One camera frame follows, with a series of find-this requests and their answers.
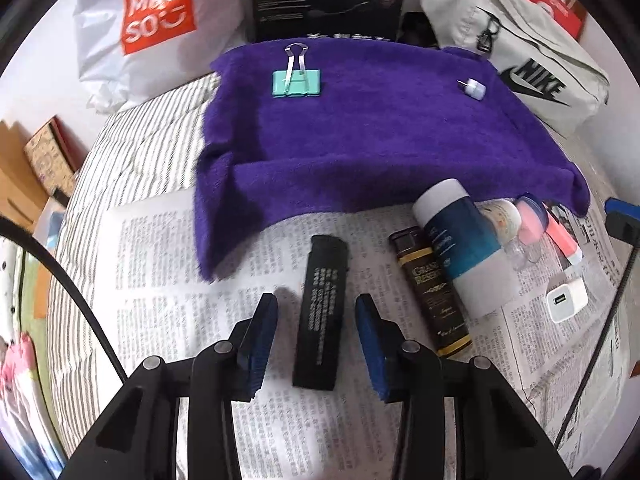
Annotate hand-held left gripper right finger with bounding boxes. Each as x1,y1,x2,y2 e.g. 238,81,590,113
354,294,576,480

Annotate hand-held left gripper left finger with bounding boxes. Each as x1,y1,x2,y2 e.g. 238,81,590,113
65,292,279,480

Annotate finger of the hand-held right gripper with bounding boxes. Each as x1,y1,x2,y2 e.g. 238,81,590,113
605,199,640,248

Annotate black lighter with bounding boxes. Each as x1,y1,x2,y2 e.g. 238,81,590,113
292,235,351,392

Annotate pink and white pen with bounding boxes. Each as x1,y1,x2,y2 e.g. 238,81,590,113
545,205,583,266

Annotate brown and gold lighter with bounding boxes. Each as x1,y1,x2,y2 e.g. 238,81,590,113
389,227,473,359

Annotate pink and blue case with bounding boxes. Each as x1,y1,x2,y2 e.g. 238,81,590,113
515,194,551,246

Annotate white wall charger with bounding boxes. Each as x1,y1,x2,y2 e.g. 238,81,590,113
545,277,589,324

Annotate clear plastic cup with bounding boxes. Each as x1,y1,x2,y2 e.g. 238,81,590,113
505,240,543,271

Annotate blue and white bottle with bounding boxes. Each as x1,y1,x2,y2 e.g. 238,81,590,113
412,178,522,319

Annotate newspaper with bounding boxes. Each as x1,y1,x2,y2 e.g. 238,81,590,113
107,195,636,480

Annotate small white lilac cap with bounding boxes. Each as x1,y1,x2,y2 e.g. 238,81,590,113
457,77,487,101

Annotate grey crossbody bag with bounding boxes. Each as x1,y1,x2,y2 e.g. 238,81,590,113
419,0,611,138

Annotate purple towel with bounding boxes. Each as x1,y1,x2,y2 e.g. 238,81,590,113
192,40,592,283

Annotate red and white bag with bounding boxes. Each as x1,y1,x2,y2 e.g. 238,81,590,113
492,0,588,41

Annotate printed blanket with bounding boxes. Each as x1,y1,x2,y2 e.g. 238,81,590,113
0,240,68,480

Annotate teal binder clip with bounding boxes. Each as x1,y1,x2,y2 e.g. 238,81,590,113
271,42,324,98

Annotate patterned book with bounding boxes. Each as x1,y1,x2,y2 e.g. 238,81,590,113
25,116,83,196

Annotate white plastic shopping bag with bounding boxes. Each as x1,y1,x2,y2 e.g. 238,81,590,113
74,0,248,113

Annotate wooden headboard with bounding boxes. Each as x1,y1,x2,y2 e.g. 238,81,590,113
0,120,51,233

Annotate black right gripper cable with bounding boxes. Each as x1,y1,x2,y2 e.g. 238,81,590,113
552,247,640,453

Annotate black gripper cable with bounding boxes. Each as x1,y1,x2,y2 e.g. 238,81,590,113
0,217,128,383
552,247,640,453

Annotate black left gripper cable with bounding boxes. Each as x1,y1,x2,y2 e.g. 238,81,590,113
0,217,128,383

